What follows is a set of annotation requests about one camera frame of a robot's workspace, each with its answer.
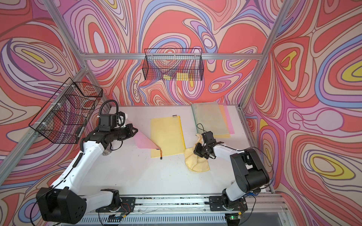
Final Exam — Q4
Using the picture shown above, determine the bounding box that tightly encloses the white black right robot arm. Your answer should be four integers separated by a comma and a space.
194, 131, 270, 203

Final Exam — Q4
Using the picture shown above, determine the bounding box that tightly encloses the clear mesh document bag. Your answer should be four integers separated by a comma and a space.
191, 102, 226, 137

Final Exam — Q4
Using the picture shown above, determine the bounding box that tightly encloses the black wire basket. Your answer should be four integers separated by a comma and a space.
142, 48, 204, 81
29, 78, 103, 144

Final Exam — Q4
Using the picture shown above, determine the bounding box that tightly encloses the yellow microfiber cloth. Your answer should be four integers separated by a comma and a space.
184, 134, 210, 173

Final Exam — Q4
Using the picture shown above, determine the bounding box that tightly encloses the aluminium frame rail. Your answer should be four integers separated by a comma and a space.
0, 0, 298, 226

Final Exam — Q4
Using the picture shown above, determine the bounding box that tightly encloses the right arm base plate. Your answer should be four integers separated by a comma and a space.
205, 195, 248, 213

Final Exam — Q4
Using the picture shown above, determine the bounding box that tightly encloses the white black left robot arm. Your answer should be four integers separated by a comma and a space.
36, 112, 138, 224

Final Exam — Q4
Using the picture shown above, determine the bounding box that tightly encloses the pink mesh document bag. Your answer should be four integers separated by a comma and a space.
224, 105, 235, 134

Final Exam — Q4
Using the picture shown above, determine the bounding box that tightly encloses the pale yellow document bag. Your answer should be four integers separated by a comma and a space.
150, 115, 186, 159

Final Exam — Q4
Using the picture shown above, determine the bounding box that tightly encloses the black wire basket back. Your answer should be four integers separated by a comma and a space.
142, 48, 204, 81

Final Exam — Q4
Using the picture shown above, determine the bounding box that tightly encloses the black wire basket left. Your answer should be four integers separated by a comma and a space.
29, 78, 103, 144

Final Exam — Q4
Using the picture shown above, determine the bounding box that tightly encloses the yellow mesh document bag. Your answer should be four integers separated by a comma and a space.
216, 105, 231, 138

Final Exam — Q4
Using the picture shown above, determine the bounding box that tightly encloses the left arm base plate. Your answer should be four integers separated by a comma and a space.
96, 197, 136, 213

